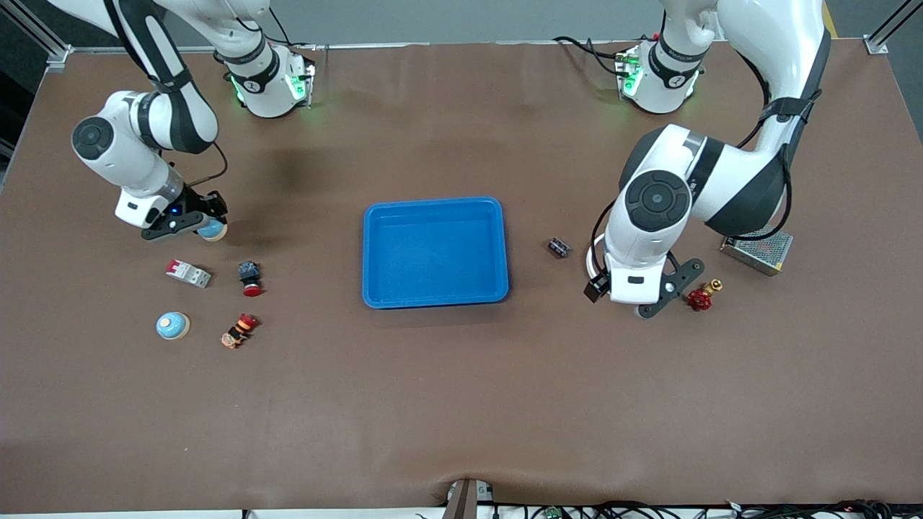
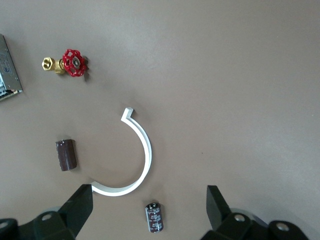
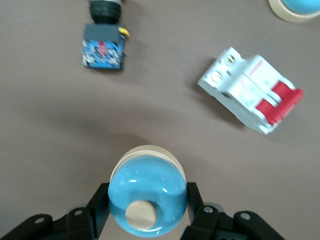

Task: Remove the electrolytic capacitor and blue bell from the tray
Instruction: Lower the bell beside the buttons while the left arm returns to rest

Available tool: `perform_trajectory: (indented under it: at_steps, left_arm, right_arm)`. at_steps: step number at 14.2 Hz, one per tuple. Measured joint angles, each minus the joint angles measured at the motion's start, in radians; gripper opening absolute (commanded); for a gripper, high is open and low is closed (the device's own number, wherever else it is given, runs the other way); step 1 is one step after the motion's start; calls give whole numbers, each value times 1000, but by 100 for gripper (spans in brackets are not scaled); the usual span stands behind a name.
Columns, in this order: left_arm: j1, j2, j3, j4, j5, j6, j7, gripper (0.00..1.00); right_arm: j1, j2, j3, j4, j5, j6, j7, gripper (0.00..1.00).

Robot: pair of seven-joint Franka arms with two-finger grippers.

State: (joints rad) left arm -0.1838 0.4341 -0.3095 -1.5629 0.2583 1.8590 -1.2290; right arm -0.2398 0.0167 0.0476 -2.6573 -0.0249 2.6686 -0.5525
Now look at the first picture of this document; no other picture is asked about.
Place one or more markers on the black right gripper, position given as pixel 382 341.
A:
pixel 198 202

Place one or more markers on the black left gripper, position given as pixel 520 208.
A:
pixel 595 289

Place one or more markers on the light blue desk bell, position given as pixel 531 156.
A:
pixel 213 231
pixel 173 326

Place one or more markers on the dark cylindrical capacitor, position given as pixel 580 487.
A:
pixel 559 248

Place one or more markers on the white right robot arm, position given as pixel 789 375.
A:
pixel 126 162

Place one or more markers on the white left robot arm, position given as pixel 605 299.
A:
pixel 764 43

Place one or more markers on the brass valve red handwheel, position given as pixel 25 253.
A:
pixel 698 299

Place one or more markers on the white red circuit breaker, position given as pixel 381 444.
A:
pixel 189 274

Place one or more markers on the red pushbutton black base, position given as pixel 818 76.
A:
pixel 249 272

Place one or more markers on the white semicircular pipe clamp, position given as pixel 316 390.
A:
pixel 590 263

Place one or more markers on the perforated metal power supply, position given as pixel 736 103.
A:
pixel 761 252

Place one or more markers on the red pushbutton orange collar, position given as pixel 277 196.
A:
pixel 239 331

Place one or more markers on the blue plastic tray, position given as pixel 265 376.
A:
pixel 433 252

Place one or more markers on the aluminium frame post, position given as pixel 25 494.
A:
pixel 40 30
pixel 876 45

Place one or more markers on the metal table edge bracket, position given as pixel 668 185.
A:
pixel 465 499

